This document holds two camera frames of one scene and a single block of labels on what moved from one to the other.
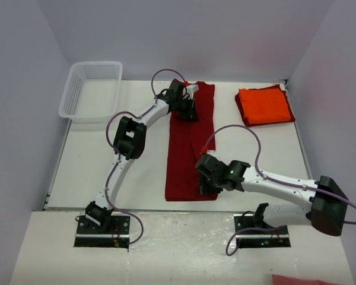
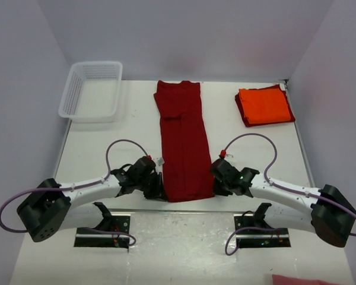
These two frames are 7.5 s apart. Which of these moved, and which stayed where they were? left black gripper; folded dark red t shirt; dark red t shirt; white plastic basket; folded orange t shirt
Moved: left black gripper; dark red t shirt
Stayed: folded dark red t shirt; folded orange t shirt; white plastic basket
